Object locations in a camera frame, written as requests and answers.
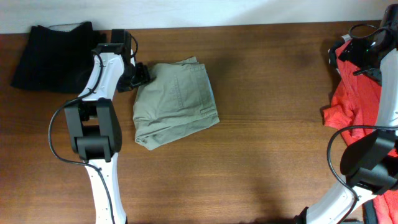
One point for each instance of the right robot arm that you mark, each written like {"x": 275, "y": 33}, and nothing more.
{"x": 366, "y": 168}

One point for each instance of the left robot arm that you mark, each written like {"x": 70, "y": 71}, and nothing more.
{"x": 94, "y": 130}

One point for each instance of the dark garment under pile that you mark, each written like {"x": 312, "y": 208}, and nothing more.
{"x": 355, "y": 99}

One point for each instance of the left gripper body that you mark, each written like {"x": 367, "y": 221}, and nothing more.
{"x": 134, "y": 73}

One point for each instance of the folded black garment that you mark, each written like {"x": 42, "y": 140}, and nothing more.
{"x": 57, "y": 61}

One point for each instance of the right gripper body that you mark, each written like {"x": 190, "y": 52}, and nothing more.
{"x": 360, "y": 53}

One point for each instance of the khaki shorts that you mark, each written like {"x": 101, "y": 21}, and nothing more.
{"x": 178, "y": 102}

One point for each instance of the red printed t-shirt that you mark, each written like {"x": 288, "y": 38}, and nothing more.
{"x": 385, "y": 205}

